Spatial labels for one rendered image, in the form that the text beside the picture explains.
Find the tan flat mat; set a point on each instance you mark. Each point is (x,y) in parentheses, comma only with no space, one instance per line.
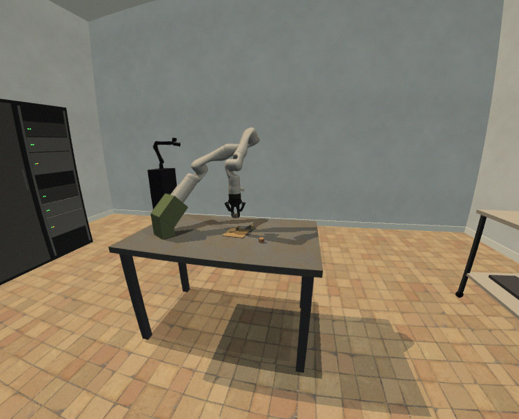
(238,234)

